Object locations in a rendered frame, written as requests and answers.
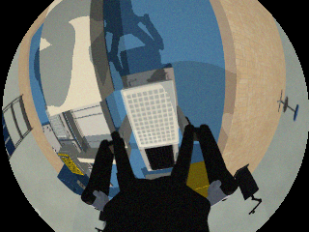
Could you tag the yellow open-top bin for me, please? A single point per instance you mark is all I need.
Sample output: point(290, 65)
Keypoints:
point(198, 179)

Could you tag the blue open-top bin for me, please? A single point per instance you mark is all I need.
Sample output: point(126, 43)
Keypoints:
point(75, 182)

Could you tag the blue bench mat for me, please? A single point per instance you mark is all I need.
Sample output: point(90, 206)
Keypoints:
point(144, 35)

